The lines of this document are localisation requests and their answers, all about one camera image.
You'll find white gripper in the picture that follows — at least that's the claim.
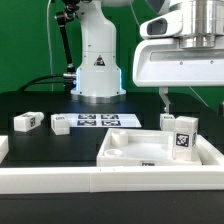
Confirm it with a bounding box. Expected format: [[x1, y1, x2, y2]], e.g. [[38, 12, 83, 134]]
[[132, 37, 224, 114]]

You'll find white square tabletop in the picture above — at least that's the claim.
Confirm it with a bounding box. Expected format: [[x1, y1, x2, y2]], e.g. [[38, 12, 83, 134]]
[[96, 128, 202, 167]]

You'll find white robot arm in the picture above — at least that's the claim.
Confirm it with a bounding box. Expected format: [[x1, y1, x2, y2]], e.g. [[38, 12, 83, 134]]
[[72, 0, 224, 113]]

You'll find white sheet with fiducial markers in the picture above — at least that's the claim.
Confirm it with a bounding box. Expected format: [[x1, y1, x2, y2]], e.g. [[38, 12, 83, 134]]
[[63, 113, 141, 128]]

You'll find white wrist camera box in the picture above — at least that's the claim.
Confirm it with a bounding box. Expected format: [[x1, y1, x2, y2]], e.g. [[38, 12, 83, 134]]
[[140, 10, 183, 39]]

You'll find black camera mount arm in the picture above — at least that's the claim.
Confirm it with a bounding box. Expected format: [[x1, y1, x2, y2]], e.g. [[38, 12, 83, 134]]
[[55, 0, 80, 92]]

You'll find white U-shaped fence wall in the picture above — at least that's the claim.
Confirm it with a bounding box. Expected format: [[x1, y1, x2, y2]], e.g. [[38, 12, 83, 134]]
[[0, 138, 224, 194]]

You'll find grey cable on backdrop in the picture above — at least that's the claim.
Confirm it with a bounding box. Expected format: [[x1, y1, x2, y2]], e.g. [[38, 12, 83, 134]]
[[46, 0, 56, 92]]

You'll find black cable on table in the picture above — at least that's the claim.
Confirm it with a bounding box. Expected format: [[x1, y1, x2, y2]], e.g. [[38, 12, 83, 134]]
[[17, 74, 67, 92]]

